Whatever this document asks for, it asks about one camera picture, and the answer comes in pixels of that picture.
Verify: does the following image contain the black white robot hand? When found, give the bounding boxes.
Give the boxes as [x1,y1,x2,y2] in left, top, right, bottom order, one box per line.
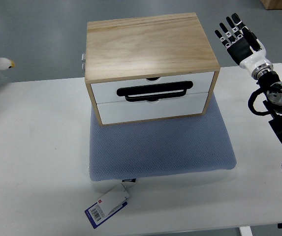
[215,13,274,80]

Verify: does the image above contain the wooden furniture corner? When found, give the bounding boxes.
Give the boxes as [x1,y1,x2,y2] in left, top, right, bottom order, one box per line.
[260,0,282,10]

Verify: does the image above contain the blue mesh cushion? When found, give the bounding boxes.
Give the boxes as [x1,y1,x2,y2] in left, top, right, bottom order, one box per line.
[89,97,237,181]

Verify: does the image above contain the metal clamp on cabinet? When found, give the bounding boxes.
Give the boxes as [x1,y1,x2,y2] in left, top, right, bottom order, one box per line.
[81,53,86,72]

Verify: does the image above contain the black drawer handle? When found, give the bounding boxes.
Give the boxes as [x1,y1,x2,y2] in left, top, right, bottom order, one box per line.
[117,81,193,102]

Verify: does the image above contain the wooden drawer cabinet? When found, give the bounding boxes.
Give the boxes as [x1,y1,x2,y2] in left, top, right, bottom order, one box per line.
[85,13,220,125]

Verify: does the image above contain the white table leg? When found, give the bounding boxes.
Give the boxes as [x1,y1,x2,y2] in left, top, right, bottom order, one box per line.
[239,226,253,236]

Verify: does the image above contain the white drawer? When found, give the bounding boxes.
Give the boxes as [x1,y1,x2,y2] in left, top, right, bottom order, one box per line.
[91,72,214,104]
[97,93,208,124]

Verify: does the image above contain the white bird plush toy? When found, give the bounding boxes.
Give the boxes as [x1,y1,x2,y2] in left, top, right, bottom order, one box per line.
[0,58,15,71]

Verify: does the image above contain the white blue product tag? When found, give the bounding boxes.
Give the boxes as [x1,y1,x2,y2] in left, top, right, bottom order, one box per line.
[85,183,130,229]

